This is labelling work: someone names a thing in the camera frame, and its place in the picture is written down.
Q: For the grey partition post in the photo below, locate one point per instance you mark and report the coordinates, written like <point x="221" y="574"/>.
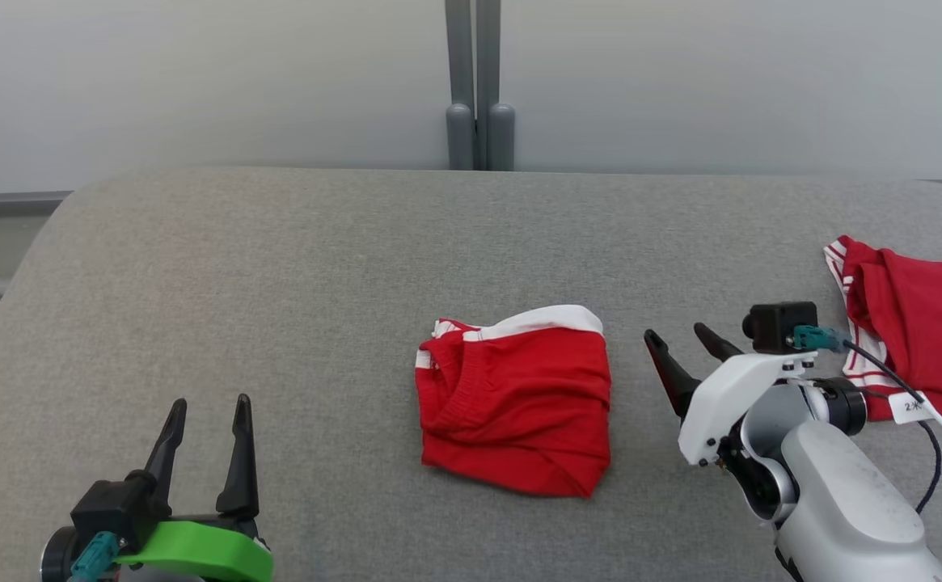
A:
<point x="461" y="81"/>
<point x="495" y="81"/>

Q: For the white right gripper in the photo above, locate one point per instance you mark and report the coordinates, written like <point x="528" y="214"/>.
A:
<point x="729" y="396"/>

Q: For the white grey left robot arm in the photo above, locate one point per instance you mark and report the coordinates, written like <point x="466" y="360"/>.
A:
<point x="54" y="558"/>

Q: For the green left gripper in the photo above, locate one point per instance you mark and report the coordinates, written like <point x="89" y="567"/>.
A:
<point x="212" y="550"/>

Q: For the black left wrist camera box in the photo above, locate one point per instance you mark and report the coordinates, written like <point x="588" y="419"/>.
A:
<point x="119" y="505"/>

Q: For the red white basketball jersey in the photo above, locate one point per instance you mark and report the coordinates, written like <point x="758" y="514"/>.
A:
<point x="931" y="323"/>

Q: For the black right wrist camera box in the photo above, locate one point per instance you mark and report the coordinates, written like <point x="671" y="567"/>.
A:
<point x="778" y="323"/>

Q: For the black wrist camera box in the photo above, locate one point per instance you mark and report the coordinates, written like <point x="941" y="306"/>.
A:
<point x="778" y="323"/>
<point x="119" y="505"/>

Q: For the red white basketball shorts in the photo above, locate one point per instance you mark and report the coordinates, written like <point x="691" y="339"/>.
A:
<point x="519" y="404"/>

